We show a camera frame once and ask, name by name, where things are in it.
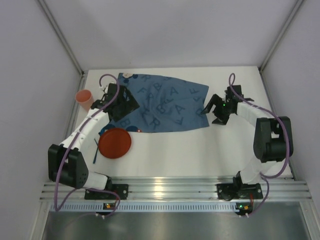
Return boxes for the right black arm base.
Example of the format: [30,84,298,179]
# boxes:
[216,183,263,201]

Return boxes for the aluminium mounting rail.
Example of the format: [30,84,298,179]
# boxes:
[41,175,312,201]

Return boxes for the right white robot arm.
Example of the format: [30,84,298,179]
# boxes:
[201,85,294,195]

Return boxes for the blue letter-print placemat cloth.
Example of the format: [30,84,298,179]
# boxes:
[101,72,209,133]

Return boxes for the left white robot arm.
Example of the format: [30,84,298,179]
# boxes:
[48,83,140,190]

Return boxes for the blue plastic spoon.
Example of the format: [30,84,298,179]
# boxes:
[92,127,106,164]

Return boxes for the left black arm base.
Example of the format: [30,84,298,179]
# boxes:
[84,184,129,200]

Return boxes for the right aluminium frame post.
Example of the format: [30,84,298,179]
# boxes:
[258,0,307,73]

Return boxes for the red round plate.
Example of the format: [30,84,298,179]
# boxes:
[98,128,132,159]

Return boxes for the perforated cable tray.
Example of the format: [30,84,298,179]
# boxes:
[60,201,252,213]

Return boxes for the left aluminium frame post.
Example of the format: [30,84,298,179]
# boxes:
[35,0,85,77]

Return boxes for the pink plastic cup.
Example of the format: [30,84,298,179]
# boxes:
[75,89,94,112]

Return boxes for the aluminium frame post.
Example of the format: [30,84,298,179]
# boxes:
[35,0,85,77]
[258,0,307,73]

